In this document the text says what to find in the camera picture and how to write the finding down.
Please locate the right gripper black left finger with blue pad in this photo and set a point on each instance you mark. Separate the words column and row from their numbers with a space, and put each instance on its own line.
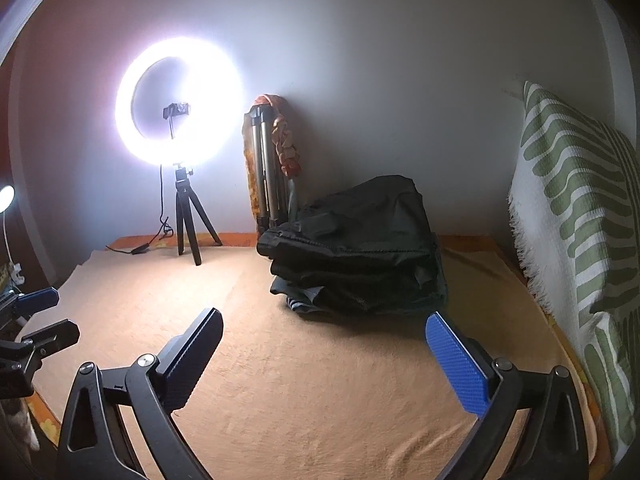
column 94, row 442

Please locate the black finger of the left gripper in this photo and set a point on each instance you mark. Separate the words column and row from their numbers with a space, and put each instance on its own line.
column 49, row 340

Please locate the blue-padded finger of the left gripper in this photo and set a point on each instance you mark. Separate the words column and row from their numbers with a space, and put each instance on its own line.
column 34, row 302

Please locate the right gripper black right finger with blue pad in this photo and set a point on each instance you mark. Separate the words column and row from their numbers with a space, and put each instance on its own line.
column 553, row 443

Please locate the black pants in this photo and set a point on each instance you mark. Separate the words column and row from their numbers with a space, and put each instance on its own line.
column 368, row 250

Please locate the small white desk lamp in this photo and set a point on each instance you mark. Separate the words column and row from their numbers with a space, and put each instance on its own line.
column 7, row 195

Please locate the black tripod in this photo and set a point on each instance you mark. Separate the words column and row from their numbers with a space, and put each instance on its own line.
column 186, row 200

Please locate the silver folded tripod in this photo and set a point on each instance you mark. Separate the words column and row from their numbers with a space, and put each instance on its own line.
column 272, row 193

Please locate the black phone holder clip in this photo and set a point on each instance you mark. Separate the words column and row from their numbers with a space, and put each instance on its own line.
column 175, row 109

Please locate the green white patterned pillow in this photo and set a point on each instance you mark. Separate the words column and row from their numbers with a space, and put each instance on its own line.
column 574, row 208

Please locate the white ring light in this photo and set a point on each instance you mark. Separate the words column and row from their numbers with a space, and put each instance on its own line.
column 182, row 69

